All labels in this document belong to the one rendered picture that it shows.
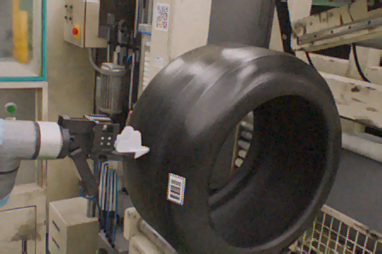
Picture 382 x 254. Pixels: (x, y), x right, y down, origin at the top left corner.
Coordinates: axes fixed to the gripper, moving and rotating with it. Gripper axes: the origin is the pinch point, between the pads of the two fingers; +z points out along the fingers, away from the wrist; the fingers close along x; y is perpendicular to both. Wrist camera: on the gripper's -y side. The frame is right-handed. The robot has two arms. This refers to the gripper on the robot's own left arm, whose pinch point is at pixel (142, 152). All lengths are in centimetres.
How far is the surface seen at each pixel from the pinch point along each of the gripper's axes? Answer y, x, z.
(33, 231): -49, 58, -2
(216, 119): 11.5, -12.1, 8.9
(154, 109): 9.4, 3.4, 3.1
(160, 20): 29.7, 32.9, 17.7
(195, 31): 28.4, 26.0, 25.9
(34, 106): -6, 64, -6
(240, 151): -11, 36, 64
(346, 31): 37, -2, 56
